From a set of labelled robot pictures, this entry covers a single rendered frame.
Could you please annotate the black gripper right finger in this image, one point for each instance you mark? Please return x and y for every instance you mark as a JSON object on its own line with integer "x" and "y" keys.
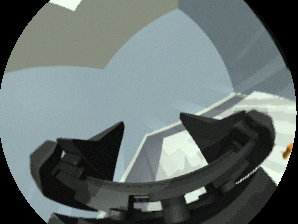
{"x": 210, "y": 134}

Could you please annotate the orange cylinder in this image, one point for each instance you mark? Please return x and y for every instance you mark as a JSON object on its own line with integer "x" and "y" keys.
{"x": 287, "y": 152}

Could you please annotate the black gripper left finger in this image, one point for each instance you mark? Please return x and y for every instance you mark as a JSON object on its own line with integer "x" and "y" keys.
{"x": 100, "y": 151}

